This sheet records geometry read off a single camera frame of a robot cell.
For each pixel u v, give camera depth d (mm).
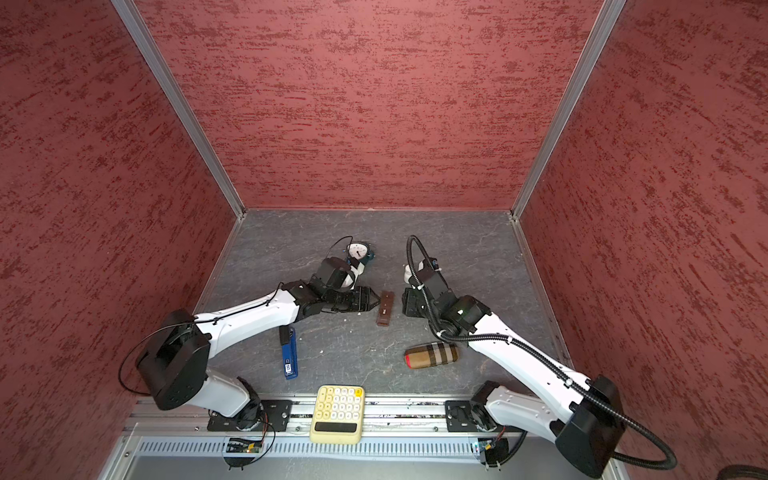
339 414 725
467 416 740
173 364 430
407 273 958
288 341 833
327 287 656
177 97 863
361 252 1031
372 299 780
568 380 410
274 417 735
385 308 920
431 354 812
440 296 571
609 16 713
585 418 383
